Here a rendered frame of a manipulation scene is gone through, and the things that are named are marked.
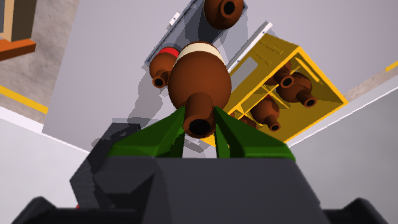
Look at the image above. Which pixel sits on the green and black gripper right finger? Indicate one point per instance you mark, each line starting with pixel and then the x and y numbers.
pixel 244 140

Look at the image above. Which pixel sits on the yellow crate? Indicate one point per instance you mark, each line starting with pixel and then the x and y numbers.
pixel 265 58

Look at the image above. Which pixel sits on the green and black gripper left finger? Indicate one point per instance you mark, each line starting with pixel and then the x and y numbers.
pixel 155 139

